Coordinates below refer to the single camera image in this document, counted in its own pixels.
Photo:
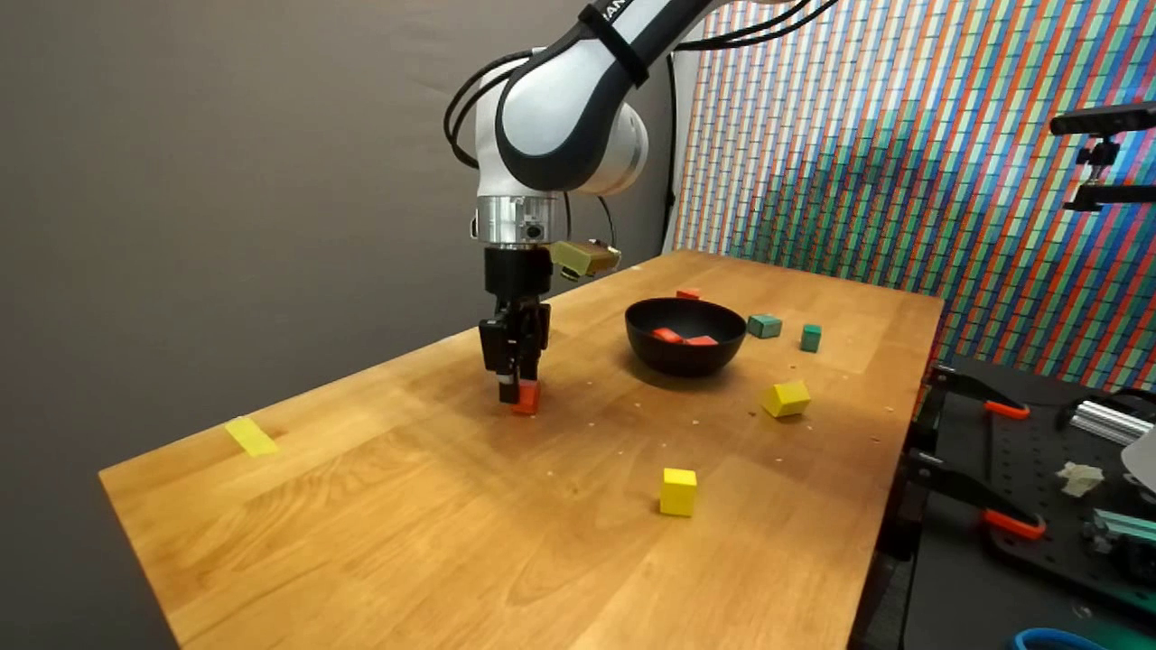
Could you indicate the multicoloured patterned backdrop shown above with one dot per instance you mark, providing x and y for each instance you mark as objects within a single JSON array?
[{"x": 962, "y": 180}]

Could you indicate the black perforated side table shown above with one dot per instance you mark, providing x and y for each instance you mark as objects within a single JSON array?
[{"x": 1042, "y": 482}]

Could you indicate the grey fabric backdrop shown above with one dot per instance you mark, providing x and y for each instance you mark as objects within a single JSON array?
[{"x": 240, "y": 180}]

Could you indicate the grey metal bar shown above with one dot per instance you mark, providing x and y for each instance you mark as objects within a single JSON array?
[{"x": 1105, "y": 421}]

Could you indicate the yellow wooden block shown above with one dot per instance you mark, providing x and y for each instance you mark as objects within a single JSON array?
[
  {"x": 675, "y": 494},
  {"x": 786, "y": 399}
]

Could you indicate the red triangular wooden block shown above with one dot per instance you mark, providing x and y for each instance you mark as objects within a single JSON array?
[{"x": 688, "y": 294}]

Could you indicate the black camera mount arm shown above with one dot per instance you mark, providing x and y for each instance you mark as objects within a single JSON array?
[{"x": 1103, "y": 121}]

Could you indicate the grey round plate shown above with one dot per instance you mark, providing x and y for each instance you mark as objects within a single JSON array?
[{"x": 1144, "y": 462}]

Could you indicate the black bowl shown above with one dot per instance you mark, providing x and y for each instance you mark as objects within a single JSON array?
[{"x": 688, "y": 362}]

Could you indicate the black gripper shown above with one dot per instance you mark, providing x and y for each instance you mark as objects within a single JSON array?
[{"x": 517, "y": 276}]

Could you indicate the green wooden block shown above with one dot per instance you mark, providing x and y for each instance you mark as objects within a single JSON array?
[{"x": 811, "y": 341}]

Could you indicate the small orange-red wooden block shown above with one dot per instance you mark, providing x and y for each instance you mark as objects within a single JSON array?
[{"x": 664, "y": 332}]

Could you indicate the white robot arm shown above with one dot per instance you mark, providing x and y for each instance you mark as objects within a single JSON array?
[{"x": 566, "y": 110}]

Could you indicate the blue round object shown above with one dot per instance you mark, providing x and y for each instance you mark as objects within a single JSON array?
[{"x": 1060, "y": 639}]

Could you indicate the teal wooden block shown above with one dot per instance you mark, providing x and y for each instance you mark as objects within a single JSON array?
[{"x": 764, "y": 325}]

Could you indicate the teal tool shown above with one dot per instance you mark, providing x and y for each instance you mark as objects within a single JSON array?
[{"x": 1124, "y": 523}]

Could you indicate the white plastic part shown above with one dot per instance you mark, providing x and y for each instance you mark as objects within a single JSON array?
[{"x": 1082, "y": 479}]

